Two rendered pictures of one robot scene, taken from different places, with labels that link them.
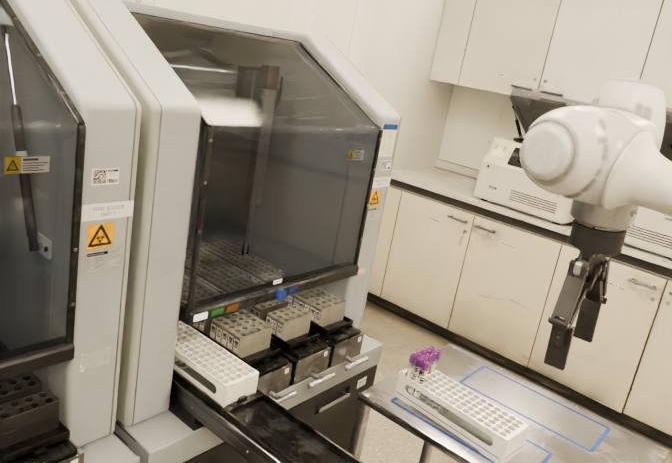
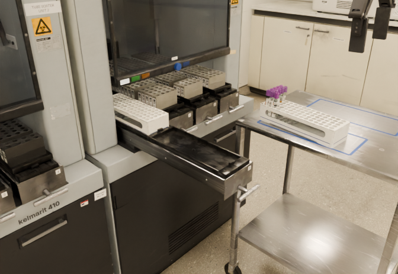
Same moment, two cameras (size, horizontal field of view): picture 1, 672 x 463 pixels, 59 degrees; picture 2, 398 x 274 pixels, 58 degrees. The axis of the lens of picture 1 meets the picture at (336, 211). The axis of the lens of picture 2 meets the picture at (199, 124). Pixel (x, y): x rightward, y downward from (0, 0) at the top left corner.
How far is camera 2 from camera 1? 0.25 m
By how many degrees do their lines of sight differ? 12
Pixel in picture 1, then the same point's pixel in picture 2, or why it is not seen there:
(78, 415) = (58, 147)
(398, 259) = (267, 62)
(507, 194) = (334, 4)
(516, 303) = (346, 76)
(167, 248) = (92, 35)
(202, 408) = (136, 138)
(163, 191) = not seen: outside the picture
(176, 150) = not seen: outside the picture
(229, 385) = (149, 121)
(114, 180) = not seen: outside the picture
